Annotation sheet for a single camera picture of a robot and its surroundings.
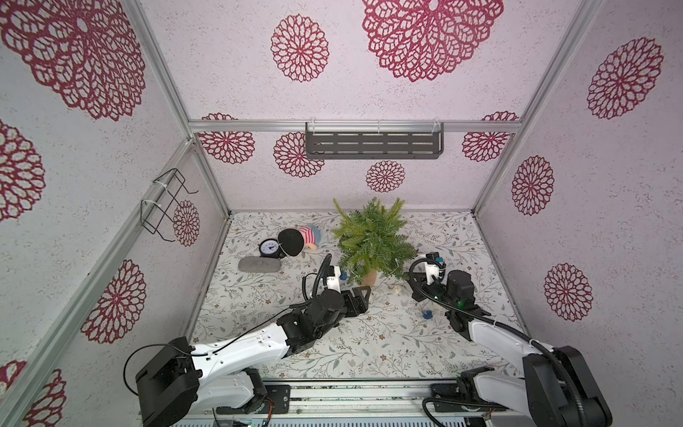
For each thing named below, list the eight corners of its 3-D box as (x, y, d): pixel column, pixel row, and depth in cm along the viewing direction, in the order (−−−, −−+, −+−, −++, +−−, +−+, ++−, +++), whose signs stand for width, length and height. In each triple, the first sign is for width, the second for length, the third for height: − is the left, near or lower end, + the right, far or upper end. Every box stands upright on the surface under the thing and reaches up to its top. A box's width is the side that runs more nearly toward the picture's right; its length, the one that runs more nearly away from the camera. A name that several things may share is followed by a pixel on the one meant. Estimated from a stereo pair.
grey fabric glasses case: (240, 272, 102) (237, 267, 100) (243, 261, 105) (240, 256, 103) (279, 272, 102) (277, 267, 100) (281, 261, 105) (279, 256, 103)
